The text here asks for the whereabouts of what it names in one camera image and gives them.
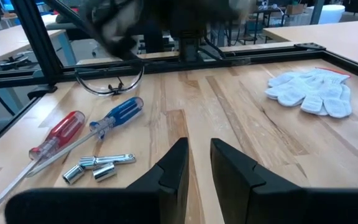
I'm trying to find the small silver socket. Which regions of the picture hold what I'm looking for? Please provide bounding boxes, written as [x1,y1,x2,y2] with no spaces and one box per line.
[92,162,118,183]
[62,164,86,185]

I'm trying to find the black aluminium table frame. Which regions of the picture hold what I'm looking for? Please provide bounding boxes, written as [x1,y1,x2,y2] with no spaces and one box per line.
[0,0,358,155]

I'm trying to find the white work glove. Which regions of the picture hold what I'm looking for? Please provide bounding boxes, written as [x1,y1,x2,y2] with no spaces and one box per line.
[264,67,353,119]

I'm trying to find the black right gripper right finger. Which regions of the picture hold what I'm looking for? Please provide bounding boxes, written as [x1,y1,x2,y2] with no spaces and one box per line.
[209,138,358,224]

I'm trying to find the brown cardboard box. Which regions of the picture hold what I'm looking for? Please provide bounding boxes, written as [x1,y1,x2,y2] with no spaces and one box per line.
[286,3,306,15]

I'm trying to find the blue clear handle screwdriver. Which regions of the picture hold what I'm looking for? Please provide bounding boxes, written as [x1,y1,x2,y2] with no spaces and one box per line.
[26,96,144,178]

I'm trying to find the white cylinder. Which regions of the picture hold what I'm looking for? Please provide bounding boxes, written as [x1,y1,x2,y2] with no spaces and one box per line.
[318,4,346,25]

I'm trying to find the light blue table leg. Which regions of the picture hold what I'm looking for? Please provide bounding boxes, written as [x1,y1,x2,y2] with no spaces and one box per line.
[56,30,78,67]

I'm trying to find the beige wooden desk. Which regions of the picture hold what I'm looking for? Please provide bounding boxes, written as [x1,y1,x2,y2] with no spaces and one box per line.
[262,19,358,66]

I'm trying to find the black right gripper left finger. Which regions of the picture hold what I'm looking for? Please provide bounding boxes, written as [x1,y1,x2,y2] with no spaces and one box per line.
[4,137,190,224]

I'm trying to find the grey side table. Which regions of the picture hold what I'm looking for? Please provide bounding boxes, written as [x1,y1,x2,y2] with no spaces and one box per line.
[0,24,67,63]

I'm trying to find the black clear safety glasses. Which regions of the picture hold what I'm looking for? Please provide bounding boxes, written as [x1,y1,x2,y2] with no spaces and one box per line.
[74,64,145,96]

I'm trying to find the long silver socket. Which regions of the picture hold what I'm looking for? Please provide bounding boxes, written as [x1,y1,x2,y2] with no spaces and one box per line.
[78,153,137,170]

